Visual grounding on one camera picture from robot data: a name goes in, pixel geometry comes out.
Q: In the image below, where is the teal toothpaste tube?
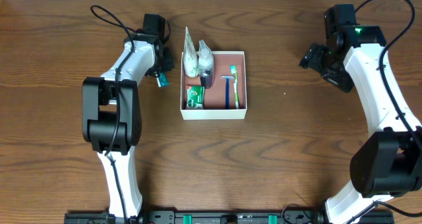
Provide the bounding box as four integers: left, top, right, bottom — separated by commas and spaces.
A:
157, 72, 169, 88

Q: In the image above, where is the white lotion tube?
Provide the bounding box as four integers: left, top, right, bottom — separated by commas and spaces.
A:
183, 26, 198, 78

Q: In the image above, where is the green soap bar packet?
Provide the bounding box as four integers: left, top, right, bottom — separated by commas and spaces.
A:
186, 86, 205, 109

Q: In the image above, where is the blue disposable razor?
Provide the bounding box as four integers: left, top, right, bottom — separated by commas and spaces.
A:
222, 75, 235, 109

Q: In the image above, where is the green white toothbrush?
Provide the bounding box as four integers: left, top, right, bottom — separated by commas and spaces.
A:
230, 65, 239, 109

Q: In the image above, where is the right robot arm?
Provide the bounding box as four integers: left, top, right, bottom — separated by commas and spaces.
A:
299, 23, 421, 223

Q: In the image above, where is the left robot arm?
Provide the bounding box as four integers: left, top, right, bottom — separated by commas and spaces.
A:
82, 33, 174, 223

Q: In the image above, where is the white box with pink inside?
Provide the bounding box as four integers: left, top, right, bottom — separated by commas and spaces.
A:
179, 51, 247, 120

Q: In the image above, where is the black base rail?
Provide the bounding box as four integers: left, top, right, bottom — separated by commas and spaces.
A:
64, 206, 396, 224

